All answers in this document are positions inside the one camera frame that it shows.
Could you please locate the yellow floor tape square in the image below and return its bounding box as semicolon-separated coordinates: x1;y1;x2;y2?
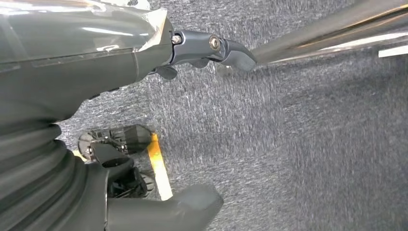
72;133;174;202

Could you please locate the stainless steel workbench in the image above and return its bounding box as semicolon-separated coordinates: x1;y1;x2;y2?
252;0;408;64

